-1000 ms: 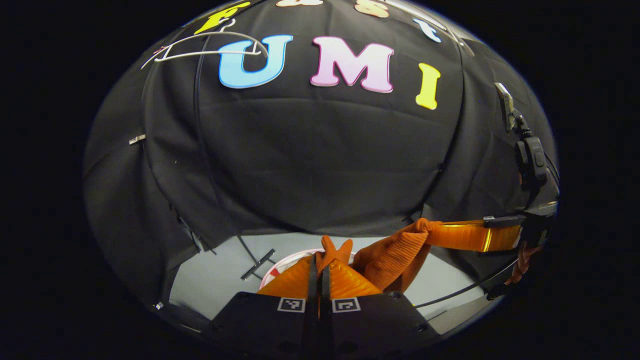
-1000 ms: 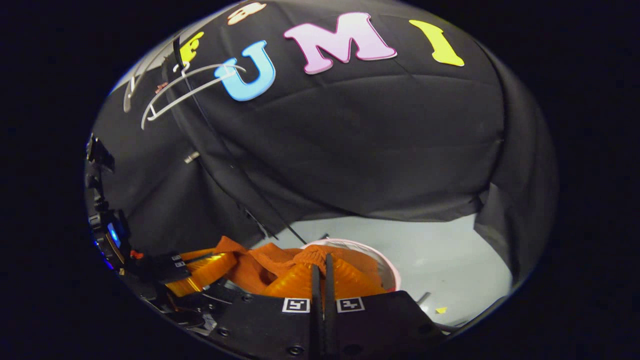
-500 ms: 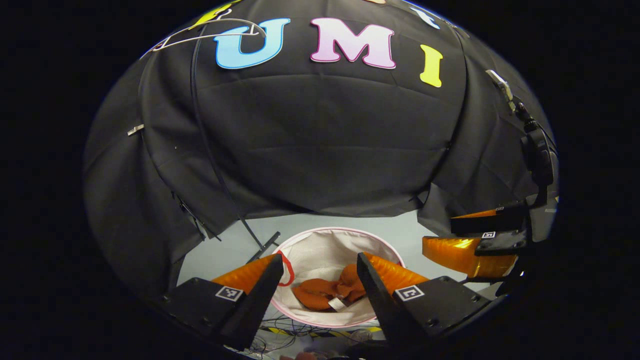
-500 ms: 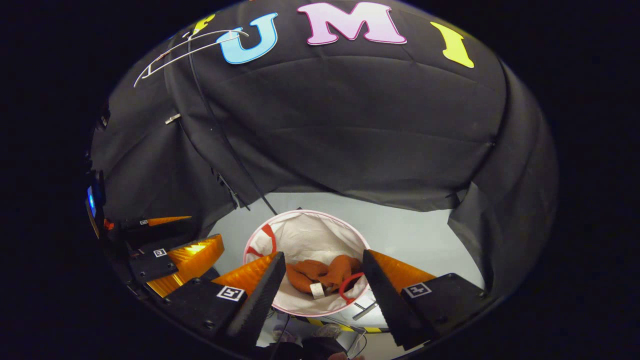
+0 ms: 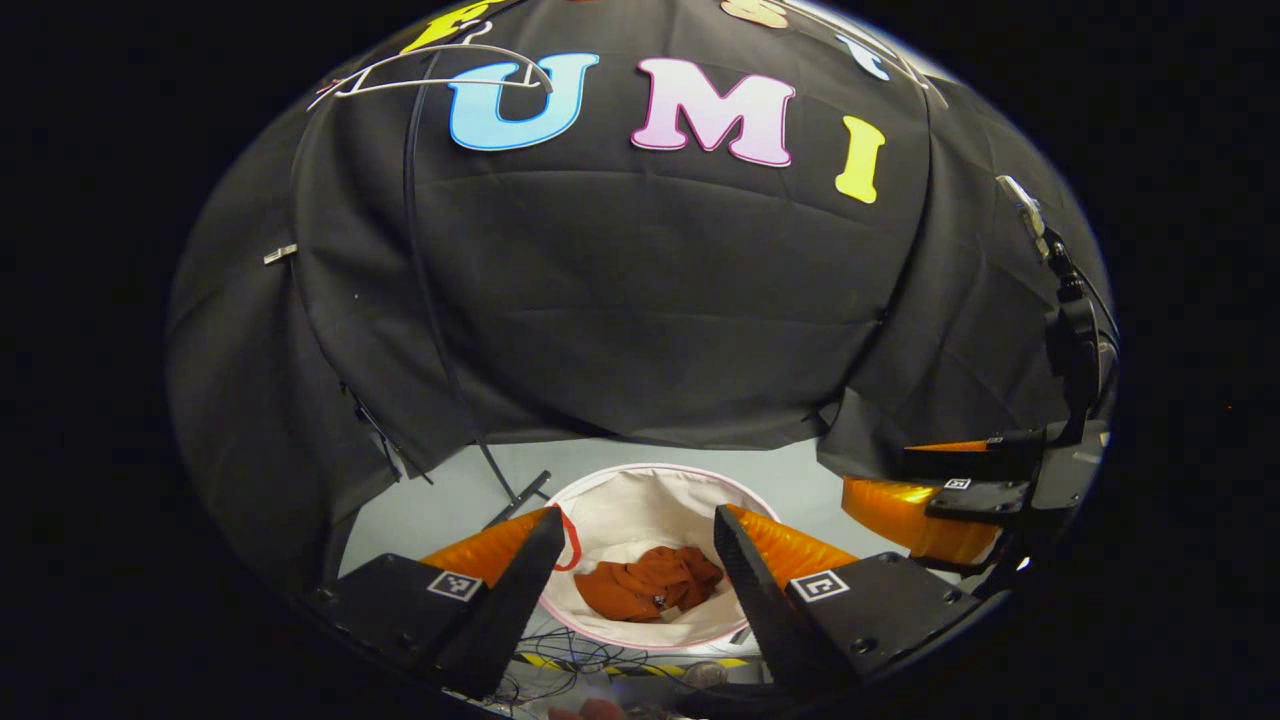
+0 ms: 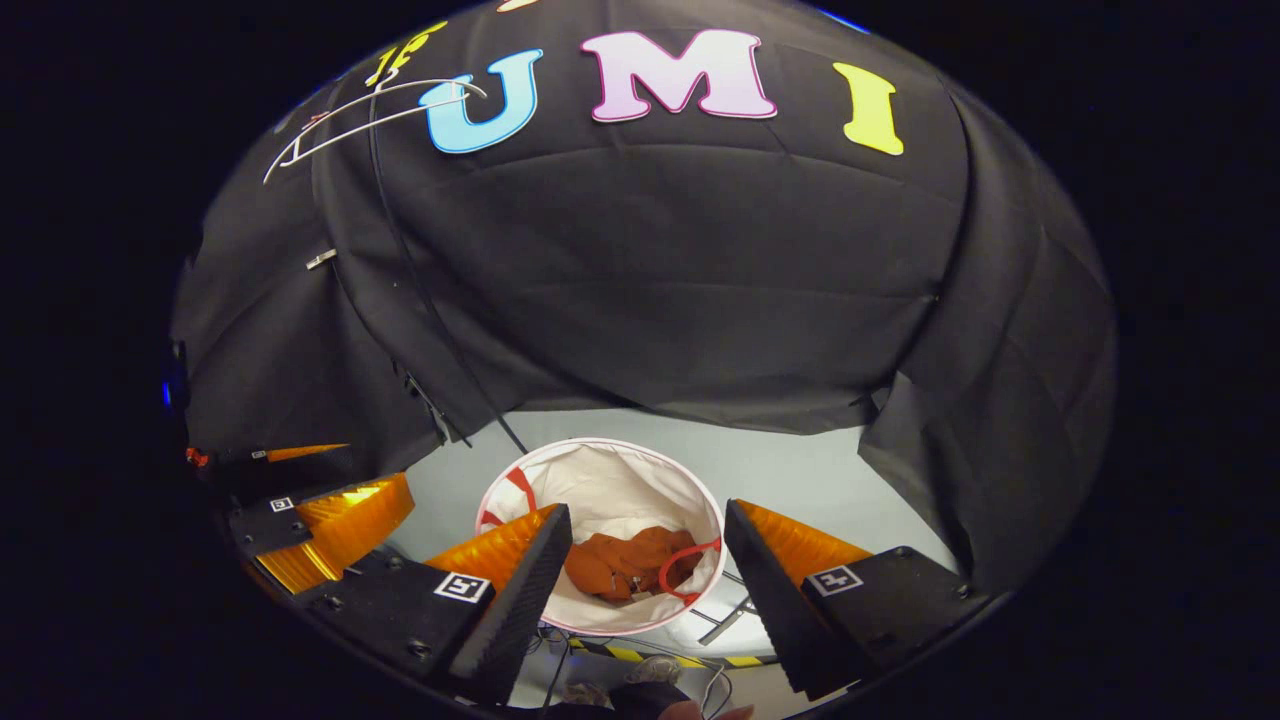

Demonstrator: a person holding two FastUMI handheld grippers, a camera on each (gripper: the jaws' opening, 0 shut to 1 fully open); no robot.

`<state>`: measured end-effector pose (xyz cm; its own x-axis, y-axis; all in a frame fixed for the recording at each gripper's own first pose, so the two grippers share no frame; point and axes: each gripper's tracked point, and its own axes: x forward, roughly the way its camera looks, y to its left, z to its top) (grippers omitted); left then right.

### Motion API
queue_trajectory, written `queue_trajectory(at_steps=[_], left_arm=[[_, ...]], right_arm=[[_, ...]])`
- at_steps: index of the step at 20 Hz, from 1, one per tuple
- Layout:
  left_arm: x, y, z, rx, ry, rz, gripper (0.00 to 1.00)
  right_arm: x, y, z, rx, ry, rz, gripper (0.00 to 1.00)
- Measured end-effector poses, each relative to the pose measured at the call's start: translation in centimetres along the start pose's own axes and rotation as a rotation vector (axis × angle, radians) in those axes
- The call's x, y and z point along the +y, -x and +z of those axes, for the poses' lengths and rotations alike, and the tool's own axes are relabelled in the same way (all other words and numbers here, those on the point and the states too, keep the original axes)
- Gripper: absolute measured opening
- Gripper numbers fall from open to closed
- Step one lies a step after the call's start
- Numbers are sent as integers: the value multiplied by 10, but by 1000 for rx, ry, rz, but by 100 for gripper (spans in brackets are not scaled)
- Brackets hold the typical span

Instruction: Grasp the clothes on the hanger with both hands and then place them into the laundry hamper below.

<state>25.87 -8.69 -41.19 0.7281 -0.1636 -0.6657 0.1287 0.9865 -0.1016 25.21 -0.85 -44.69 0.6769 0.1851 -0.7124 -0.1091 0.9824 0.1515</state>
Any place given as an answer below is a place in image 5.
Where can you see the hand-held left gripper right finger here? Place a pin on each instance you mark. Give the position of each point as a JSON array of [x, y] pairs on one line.
[[760, 600]]

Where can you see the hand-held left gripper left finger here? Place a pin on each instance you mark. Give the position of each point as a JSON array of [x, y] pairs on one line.
[[520, 590]]

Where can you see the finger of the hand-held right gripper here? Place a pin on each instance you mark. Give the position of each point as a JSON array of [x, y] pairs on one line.
[[980, 500], [990, 455]]

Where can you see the white pink-rimmed laundry hamper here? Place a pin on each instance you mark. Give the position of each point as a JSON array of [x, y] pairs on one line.
[[640, 510]]

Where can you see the white clothes hanger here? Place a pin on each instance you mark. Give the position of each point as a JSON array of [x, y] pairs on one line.
[[440, 83]]

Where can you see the yellow black floor tape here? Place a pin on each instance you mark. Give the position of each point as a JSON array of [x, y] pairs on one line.
[[640, 667]]

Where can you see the black backdrop cloth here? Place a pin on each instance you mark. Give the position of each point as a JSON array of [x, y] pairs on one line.
[[650, 300]]

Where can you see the silver cloth clip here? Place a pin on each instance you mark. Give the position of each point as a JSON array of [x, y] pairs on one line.
[[280, 254]]

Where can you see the black clothes rail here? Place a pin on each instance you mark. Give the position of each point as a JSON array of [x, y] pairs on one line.
[[520, 497]]

